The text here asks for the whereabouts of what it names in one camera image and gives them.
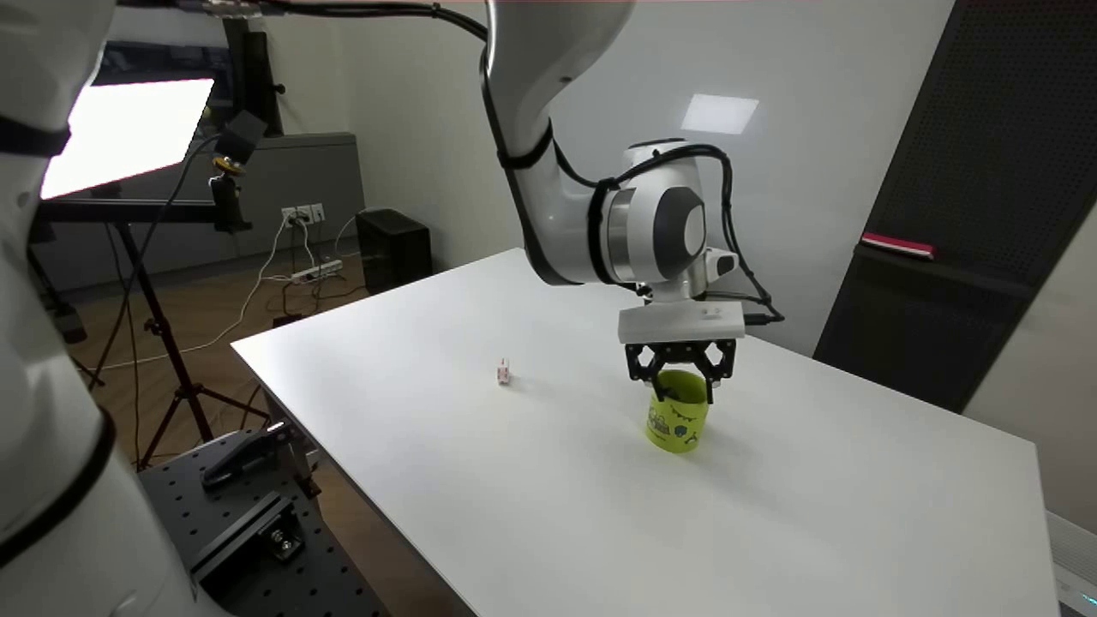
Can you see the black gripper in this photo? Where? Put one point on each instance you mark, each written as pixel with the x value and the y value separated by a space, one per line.
pixel 679 351

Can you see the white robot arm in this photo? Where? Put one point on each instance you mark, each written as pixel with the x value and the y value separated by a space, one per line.
pixel 560 219

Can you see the green mug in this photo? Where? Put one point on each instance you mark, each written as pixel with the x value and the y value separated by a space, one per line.
pixel 676 429

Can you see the small clear plastic object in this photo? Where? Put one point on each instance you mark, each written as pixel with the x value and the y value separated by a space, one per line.
pixel 503 372

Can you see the pink label strip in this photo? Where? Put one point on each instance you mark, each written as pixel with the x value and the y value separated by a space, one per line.
pixel 897 246

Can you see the black computer tower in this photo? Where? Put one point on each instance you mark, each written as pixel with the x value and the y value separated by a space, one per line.
pixel 397 247

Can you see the tall black cabinet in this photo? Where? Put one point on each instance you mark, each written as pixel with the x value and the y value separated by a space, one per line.
pixel 971 193

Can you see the white floor power strip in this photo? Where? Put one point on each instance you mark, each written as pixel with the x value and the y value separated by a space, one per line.
pixel 318 271

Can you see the small black breadboard clamp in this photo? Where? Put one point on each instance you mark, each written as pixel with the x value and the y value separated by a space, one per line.
pixel 285 535

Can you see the grey cabinet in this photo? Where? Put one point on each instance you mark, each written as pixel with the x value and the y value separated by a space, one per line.
pixel 310 172

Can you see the black perforated breadboard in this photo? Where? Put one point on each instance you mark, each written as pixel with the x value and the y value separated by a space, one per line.
pixel 261 560

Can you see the black tripod stand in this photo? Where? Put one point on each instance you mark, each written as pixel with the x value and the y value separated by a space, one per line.
pixel 160 331

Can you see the white light panel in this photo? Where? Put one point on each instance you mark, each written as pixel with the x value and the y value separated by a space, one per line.
pixel 125 136

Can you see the white wall socket strip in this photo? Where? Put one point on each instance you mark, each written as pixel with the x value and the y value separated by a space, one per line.
pixel 302 213

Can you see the black mount bracket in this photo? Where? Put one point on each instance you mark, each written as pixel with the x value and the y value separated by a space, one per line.
pixel 240 460

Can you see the black camera on stand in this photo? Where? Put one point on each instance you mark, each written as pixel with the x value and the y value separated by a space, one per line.
pixel 233 158

